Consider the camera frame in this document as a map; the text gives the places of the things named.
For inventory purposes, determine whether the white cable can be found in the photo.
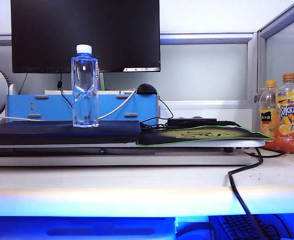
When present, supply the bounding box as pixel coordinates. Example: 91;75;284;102
0;87;137;122

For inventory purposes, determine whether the small orange juice bottle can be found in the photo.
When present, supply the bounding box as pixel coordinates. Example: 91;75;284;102
259;79;280;144

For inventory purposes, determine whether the black computer mouse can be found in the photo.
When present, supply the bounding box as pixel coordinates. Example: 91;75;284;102
136;83;159;96

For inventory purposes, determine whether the black power adapter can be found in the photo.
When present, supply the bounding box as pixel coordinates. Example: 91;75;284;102
167;117;243;128

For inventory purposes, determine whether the grey partition frame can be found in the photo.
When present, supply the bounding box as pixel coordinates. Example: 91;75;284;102
0;0;294;103

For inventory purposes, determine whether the large iced tea bottle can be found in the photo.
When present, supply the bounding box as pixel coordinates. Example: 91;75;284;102
275;72;294;154

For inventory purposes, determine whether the black mouse cable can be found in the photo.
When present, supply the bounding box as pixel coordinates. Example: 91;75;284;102
139;95;175;131

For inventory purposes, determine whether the black green-edged mouse pad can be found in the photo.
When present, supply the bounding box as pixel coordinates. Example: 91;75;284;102
136;124;277;147

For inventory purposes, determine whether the black keyboard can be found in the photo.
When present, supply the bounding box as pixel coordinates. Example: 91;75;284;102
208;214;292;240

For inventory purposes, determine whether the clear mineral water bottle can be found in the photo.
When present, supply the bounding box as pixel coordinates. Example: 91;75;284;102
71;44;100;129

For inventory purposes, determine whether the black closed laptop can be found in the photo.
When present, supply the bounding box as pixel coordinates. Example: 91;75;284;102
0;120;143;146

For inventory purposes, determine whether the blue keyboard tray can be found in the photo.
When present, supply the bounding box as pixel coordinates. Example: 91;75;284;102
0;216;177;240

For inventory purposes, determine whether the black computer monitor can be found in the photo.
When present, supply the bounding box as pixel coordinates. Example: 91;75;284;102
10;0;162;74

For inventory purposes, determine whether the thin black desk cable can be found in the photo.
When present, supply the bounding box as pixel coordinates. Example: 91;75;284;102
246;146;287;159

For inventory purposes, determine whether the blue wooden desk organizer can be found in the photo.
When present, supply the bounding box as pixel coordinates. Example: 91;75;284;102
6;89;161;124

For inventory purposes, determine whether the thick black power cable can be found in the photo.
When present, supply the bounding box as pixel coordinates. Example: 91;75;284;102
228;146;273;240

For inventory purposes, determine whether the thin black monitor cable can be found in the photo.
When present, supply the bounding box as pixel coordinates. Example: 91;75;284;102
57;72;75;111

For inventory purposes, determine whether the white desk riser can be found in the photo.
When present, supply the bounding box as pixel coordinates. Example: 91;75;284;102
0;138;267;167

